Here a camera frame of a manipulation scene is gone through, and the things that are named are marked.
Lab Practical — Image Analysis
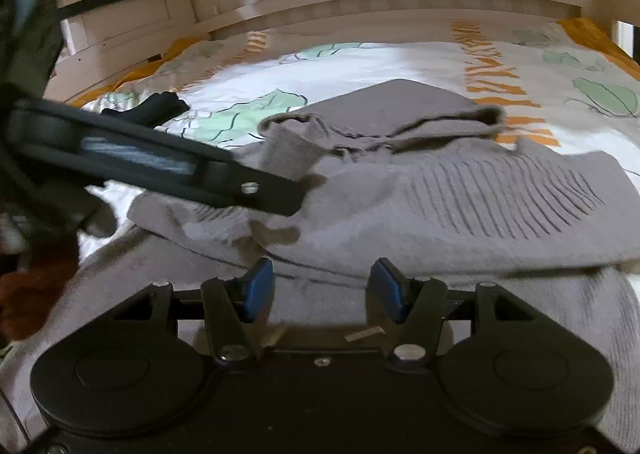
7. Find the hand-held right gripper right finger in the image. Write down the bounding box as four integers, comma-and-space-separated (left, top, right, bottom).
368, 258, 538, 365

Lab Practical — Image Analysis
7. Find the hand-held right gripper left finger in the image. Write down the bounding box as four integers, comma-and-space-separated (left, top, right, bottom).
111, 258, 276, 365

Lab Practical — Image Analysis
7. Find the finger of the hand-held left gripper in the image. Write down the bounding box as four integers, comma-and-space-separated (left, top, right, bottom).
9, 98, 307, 218

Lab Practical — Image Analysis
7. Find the grey knit sweater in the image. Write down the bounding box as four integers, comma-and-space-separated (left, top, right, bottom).
10, 78, 640, 454

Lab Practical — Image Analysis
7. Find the black cloth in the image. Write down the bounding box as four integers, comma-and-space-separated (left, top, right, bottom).
100, 90, 191, 127

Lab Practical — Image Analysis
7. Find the white leaf-print duvet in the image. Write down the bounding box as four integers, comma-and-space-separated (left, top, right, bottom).
75, 21, 640, 215

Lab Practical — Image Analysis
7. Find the rust red clothing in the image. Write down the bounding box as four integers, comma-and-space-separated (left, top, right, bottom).
0, 234, 81, 342

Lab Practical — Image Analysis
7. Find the yellow bed sheet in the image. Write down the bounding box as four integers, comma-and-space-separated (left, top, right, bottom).
70, 18, 640, 107

